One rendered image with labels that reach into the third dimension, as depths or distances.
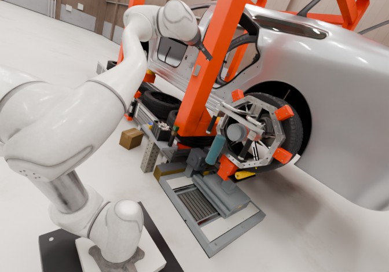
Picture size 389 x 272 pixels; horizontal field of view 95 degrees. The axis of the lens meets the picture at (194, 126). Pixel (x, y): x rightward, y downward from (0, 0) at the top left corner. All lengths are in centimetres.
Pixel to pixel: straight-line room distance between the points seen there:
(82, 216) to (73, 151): 54
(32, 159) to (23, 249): 117
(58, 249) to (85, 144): 80
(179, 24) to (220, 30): 91
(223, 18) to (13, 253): 195
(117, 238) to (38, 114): 60
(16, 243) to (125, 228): 81
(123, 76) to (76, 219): 60
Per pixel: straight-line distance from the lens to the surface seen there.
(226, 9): 163
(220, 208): 176
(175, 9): 70
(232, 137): 134
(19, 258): 147
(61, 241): 113
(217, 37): 158
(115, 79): 41
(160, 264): 105
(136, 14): 78
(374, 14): 682
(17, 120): 37
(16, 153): 35
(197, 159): 179
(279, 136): 134
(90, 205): 86
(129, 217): 82
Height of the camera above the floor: 123
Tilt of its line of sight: 20 degrees down
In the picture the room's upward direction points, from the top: 22 degrees clockwise
